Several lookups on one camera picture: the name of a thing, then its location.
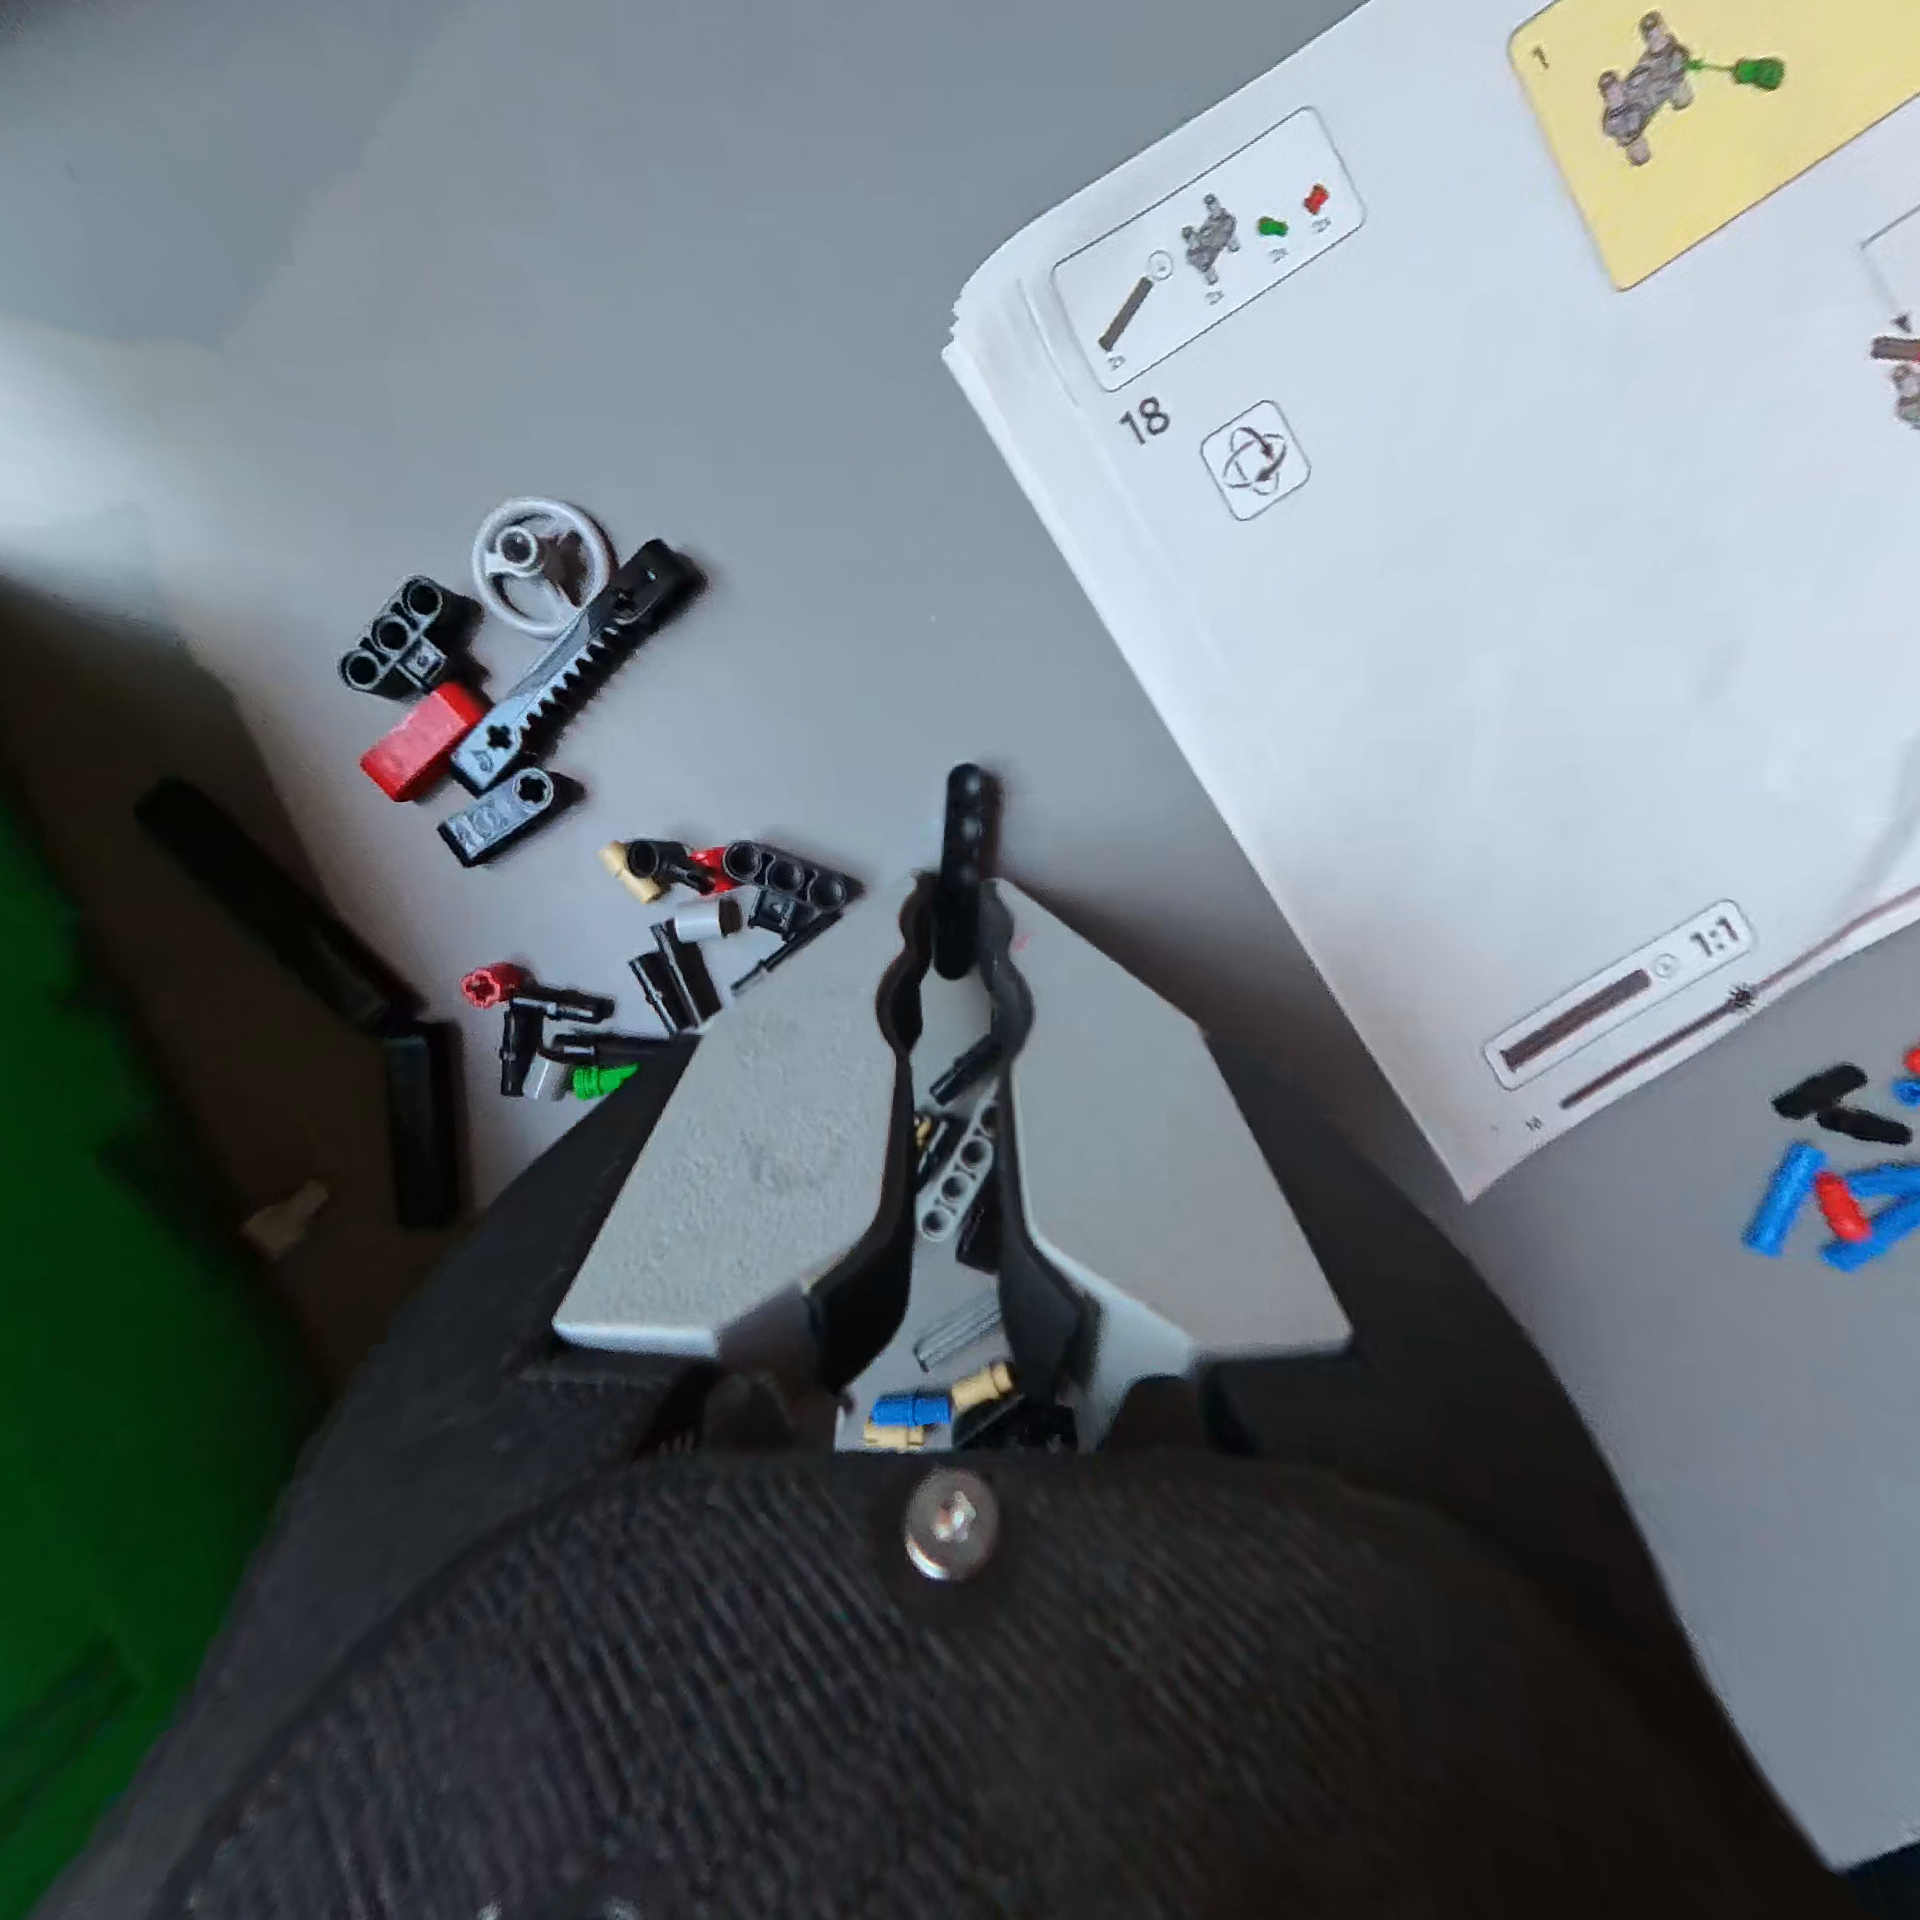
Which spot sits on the small white plastic piece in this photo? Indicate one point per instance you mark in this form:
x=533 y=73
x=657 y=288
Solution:
x=290 y=1220

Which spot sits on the black lego gear rack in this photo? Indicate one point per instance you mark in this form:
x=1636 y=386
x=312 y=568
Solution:
x=599 y=662

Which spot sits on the cluster of small lego pins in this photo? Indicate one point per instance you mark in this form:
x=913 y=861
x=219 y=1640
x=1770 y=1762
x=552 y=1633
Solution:
x=1838 y=1192

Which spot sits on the red lego brick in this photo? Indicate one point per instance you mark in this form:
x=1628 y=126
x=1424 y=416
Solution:
x=418 y=750

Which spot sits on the black five hole lego beam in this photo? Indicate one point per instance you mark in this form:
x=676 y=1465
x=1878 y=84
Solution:
x=968 y=839

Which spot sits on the dark two hole lego liftarm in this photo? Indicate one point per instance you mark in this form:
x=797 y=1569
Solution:
x=503 y=817

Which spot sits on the white lego instruction booklet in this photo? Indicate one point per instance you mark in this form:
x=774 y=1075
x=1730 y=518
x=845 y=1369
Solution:
x=1443 y=631

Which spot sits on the black bar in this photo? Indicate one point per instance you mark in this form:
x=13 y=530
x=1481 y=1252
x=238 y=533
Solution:
x=257 y=900

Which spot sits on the green plastic bin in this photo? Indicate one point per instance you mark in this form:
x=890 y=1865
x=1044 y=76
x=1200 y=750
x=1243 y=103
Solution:
x=107 y=1348

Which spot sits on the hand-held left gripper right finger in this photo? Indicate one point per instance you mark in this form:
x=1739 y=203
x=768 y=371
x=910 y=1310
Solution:
x=1170 y=1186

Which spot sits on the black three hole lego connector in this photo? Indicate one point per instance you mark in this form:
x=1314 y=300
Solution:
x=397 y=638

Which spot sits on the light grey lego steering wheel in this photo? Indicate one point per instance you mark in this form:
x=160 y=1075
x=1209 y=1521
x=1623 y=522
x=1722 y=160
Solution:
x=516 y=592

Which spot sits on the pile of small lego pieces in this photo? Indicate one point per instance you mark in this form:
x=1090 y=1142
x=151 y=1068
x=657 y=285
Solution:
x=781 y=872

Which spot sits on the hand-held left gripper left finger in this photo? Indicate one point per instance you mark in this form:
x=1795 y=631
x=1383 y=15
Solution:
x=720 y=1186

